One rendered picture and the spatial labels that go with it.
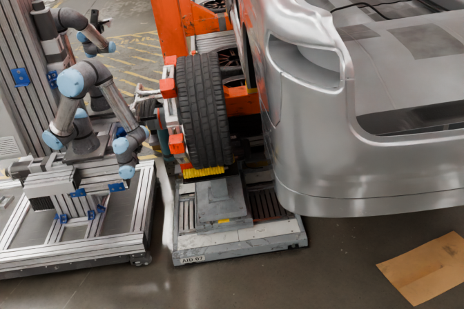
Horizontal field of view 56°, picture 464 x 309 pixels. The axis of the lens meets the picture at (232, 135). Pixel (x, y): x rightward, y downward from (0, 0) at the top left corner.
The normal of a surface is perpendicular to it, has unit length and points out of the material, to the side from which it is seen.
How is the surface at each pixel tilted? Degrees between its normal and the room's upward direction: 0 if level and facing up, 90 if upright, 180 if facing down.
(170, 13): 90
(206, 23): 90
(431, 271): 1
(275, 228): 0
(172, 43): 90
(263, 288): 0
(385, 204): 106
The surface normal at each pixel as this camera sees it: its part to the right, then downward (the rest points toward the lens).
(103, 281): -0.12, -0.84
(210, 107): 0.01, 0.03
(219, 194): 0.08, 0.52
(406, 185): 0.05, 0.77
